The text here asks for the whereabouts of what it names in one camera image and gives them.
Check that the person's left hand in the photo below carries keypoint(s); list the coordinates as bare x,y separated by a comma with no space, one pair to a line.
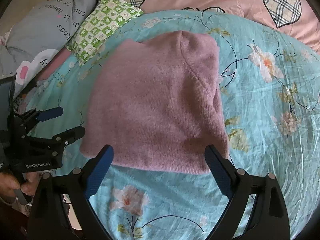
9,183

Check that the mauve knit sweater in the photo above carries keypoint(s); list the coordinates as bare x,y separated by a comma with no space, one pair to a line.
158,104

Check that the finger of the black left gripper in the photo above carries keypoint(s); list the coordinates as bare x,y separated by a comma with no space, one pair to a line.
62,137
31,118

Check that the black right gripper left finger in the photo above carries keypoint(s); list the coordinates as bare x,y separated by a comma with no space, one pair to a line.
48,218

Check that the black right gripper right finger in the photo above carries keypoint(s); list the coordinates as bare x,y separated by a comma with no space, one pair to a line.
268,219

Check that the green white checkered pillow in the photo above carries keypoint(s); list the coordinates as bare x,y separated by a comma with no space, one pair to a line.
105,19

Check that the grey text-print pillow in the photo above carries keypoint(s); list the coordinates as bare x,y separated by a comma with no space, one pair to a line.
33,42

